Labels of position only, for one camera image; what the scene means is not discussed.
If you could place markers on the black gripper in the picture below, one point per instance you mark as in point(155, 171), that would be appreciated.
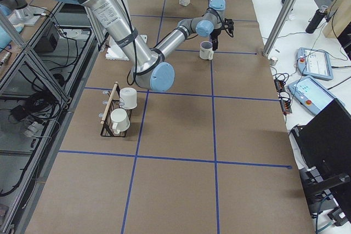
point(216, 32)

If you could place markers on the white mug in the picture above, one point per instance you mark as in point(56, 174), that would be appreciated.
point(120, 120)
point(206, 50)
point(128, 98)

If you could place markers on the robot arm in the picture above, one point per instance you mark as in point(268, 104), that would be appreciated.
point(150, 70)
point(19, 7)

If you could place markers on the small metal cup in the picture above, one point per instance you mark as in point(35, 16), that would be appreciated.
point(273, 61)

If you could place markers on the black power strip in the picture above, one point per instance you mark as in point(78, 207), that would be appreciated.
point(283, 96)

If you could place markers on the far teach pendant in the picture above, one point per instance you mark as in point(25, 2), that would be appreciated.
point(314, 62)

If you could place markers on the teach pendant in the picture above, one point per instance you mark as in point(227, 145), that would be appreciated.
point(311, 94)
point(314, 62)

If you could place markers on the black water bottle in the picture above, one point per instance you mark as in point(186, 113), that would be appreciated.
point(316, 19)

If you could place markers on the near teach pendant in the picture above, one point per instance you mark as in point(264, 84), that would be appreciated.
point(311, 94)

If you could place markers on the black monitor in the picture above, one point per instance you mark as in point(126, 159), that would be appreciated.
point(324, 142)

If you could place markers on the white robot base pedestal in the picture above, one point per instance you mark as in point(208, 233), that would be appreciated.
point(114, 52)

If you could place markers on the aluminium frame post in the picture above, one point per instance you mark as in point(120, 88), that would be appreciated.
point(282, 17)

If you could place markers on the black wire mug rack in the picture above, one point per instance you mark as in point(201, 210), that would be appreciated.
point(112, 104)

